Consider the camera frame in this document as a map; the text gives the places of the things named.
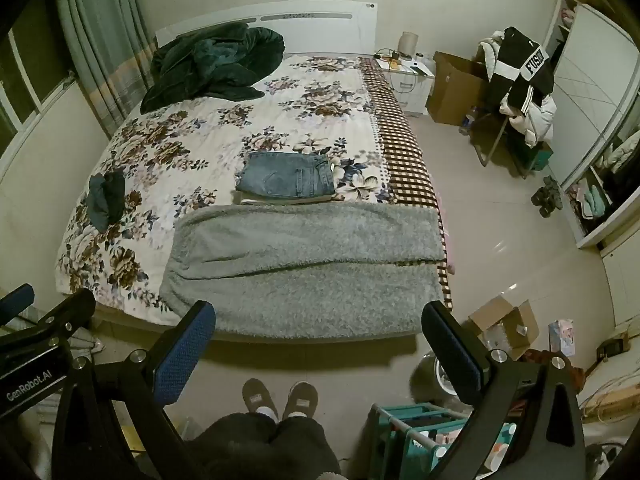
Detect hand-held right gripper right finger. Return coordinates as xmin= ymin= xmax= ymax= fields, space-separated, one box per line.
xmin=421 ymin=301 xmax=586 ymax=480

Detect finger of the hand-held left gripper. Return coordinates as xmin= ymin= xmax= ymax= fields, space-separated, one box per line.
xmin=0 ymin=287 xmax=97 ymax=356
xmin=0 ymin=283 xmax=36 ymax=318

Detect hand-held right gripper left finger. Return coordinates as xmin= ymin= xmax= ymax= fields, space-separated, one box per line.
xmin=52 ymin=300 xmax=217 ymax=480

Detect grey fluffy pants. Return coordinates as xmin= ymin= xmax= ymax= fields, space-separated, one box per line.
xmin=160 ymin=202 xmax=446 ymax=338

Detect white round basin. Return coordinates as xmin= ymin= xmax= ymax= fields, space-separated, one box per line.
xmin=431 ymin=355 xmax=468 ymax=403

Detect small open cardboard box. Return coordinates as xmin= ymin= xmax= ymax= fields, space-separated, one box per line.
xmin=467 ymin=295 xmax=541 ymax=361

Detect person's grey slipper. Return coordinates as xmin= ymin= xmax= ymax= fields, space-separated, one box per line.
xmin=242 ymin=379 xmax=279 ymax=418
xmin=282 ymin=381 xmax=319 ymax=419

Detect teal storage cart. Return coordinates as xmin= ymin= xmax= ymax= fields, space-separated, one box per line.
xmin=367 ymin=402 xmax=518 ymax=480

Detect pastel tissue pack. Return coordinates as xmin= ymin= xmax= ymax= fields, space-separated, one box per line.
xmin=548 ymin=317 xmax=576 ymax=357

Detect small dark teal garment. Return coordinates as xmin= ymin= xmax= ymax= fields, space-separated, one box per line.
xmin=85 ymin=169 xmax=126 ymax=233

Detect person's legs in dark trousers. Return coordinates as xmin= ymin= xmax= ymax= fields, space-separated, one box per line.
xmin=185 ymin=412 xmax=343 ymax=480

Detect pair of dark shoes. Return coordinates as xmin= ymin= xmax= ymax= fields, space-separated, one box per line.
xmin=540 ymin=175 xmax=564 ymax=219

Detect brown checkered blanket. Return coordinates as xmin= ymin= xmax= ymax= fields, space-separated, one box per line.
xmin=360 ymin=57 xmax=455 ymax=311

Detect folded blue jeans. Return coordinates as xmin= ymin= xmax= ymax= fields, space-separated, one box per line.
xmin=235 ymin=151 xmax=337 ymax=197

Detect floral bed cover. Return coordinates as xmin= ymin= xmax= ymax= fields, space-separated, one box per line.
xmin=55 ymin=52 xmax=456 ymax=341

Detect teal storage box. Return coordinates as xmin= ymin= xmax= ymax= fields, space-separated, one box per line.
xmin=529 ymin=142 xmax=554 ymax=172

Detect window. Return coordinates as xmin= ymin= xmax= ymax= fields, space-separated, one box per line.
xmin=0 ymin=0 xmax=77 ymax=161

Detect large cardboard box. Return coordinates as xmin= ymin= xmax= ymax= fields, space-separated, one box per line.
xmin=426 ymin=51 xmax=493 ymax=126

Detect white nightstand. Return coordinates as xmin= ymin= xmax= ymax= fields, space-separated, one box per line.
xmin=375 ymin=55 xmax=436 ymax=117

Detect grey-green curtain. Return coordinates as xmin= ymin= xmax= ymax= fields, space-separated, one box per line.
xmin=52 ymin=0 xmax=157 ymax=137

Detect dark green jacket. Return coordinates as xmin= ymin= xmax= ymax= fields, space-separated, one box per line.
xmin=140 ymin=22 xmax=286 ymax=113

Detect black and white jacket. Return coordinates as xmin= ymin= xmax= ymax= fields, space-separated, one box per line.
xmin=485 ymin=26 xmax=556 ymax=118

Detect white wardrobe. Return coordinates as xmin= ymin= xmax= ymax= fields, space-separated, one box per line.
xmin=542 ymin=0 xmax=640 ymax=251

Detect white headboard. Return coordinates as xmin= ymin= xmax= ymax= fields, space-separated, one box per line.
xmin=155 ymin=1 xmax=378 ymax=56

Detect metal frame chair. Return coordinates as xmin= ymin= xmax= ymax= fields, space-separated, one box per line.
xmin=472 ymin=105 xmax=540 ymax=179

